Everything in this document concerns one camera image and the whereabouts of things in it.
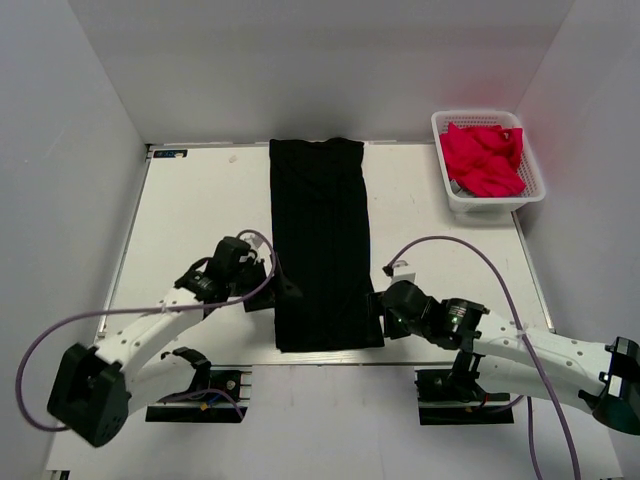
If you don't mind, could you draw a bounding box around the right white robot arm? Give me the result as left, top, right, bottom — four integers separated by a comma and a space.
367, 280, 639, 435

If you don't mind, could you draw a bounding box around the blue label sticker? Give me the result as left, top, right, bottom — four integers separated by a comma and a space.
152, 149, 188, 159

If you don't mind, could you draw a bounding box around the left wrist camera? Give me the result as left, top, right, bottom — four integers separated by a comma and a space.
240, 235, 264, 264

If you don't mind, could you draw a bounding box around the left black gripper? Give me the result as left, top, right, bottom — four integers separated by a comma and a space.
228, 252, 302, 312

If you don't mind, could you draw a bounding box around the red t shirt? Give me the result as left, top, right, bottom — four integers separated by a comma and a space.
439, 123, 526, 198

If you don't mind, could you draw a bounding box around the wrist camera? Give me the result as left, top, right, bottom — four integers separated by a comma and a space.
383, 259, 416, 284
240, 235, 264, 264

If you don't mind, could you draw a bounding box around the white plastic basket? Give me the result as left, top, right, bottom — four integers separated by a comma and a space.
431, 110, 546, 213

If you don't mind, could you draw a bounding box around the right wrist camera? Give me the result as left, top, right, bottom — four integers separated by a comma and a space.
383, 259, 416, 284

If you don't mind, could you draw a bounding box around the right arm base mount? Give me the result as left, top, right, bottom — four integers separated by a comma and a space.
414, 368, 515, 427

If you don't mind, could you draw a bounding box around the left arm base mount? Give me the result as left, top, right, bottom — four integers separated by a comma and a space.
145, 367, 252, 425

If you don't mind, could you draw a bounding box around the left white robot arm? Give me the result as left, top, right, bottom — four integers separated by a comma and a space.
47, 230, 303, 447

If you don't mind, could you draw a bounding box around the black t shirt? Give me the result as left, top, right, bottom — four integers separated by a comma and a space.
269, 138, 384, 353

